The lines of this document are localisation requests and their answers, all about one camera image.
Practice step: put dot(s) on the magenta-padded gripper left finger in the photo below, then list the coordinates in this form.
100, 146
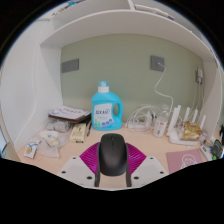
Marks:
78, 168

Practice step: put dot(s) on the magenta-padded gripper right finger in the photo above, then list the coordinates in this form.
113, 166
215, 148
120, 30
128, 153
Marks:
148, 168

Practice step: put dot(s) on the black computer mouse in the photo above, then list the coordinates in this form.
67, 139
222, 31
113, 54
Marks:
113, 155

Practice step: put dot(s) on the small beige carton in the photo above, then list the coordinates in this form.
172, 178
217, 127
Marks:
78, 133

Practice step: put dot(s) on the clear plastic bags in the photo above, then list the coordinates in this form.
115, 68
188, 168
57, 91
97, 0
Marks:
53, 143

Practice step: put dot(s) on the black pen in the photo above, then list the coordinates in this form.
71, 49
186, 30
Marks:
89, 129

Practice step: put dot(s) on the white router with antennas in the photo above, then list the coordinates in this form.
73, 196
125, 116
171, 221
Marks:
173, 135

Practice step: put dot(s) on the clear bottle with red label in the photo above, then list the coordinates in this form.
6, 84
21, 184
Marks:
160, 126

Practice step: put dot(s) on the white sachet with yellow print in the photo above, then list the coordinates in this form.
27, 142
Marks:
32, 148

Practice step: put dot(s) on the blue detergent bottle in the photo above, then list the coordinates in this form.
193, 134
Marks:
101, 116

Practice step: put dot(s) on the white remote control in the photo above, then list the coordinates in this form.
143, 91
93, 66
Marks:
206, 151

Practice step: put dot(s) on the small white jar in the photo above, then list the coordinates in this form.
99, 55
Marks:
203, 137

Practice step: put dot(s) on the grey blank wall plate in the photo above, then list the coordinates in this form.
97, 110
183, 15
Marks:
70, 65

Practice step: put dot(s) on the grey wall socket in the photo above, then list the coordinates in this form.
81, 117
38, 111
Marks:
155, 62

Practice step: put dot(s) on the white wall charger adapter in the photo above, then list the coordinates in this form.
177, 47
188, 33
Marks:
199, 75

